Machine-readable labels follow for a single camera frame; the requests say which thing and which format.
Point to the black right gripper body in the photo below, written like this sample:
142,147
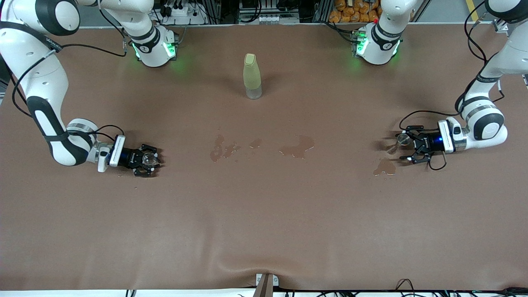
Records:
126,156

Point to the brown wooden strip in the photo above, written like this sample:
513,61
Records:
265,286

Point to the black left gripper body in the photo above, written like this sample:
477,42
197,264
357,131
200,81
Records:
429,142

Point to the yellow-green capped bottle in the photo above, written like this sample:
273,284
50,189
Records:
252,74

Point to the aluminium frame profile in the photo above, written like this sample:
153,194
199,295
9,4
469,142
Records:
501,27

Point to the white power strip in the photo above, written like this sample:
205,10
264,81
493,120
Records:
194,18

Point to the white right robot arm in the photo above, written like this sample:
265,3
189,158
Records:
41,82

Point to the metal edge bracket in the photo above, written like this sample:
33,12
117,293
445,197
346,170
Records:
275,280

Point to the steel double cone jigger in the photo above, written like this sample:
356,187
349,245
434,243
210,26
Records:
403,139

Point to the spilled liquid puddle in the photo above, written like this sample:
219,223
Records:
218,152
255,143
385,167
299,149

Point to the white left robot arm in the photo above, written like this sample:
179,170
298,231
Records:
486,123

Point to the brown table mat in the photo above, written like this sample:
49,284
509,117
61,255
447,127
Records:
264,214

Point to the orange packet pile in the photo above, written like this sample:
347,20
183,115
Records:
350,14

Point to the clear glass beaker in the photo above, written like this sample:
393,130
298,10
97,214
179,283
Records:
149,160

